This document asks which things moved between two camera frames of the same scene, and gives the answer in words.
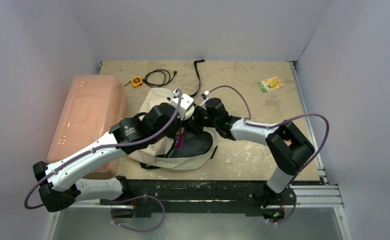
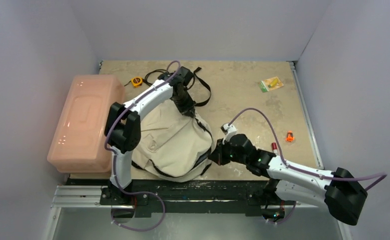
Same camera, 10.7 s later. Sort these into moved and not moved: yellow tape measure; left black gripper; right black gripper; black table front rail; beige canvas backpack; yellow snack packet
Moved: right black gripper; left black gripper; beige canvas backpack
Not moved: yellow tape measure; yellow snack packet; black table front rail
